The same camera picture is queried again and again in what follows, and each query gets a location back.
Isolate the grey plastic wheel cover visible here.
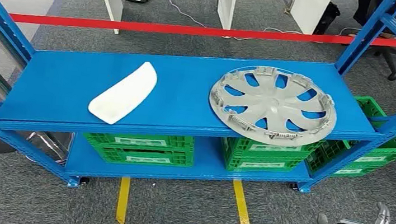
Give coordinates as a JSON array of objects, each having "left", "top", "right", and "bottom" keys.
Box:
[{"left": 204, "top": 60, "right": 342, "bottom": 153}]

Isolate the white curved plastic part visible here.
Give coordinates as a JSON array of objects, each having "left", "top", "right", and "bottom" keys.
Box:
[{"left": 86, "top": 55, "right": 159, "bottom": 130}]

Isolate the blue metal shelf rack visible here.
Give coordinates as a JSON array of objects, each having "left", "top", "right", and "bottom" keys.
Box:
[{"left": 0, "top": 0, "right": 396, "bottom": 224}]

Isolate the white desk panel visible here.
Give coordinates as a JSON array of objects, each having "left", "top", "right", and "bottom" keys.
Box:
[{"left": 287, "top": 0, "right": 334, "bottom": 38}]

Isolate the red barrier belt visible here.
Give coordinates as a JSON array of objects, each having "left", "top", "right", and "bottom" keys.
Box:
[{"left": 8, "top": 0, "right": 396, "bottom": 66}]

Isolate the chrome stool base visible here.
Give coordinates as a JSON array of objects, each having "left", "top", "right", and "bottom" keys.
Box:
[{"left": 22, "top": 128, "right": 74, "bottom": 167}]

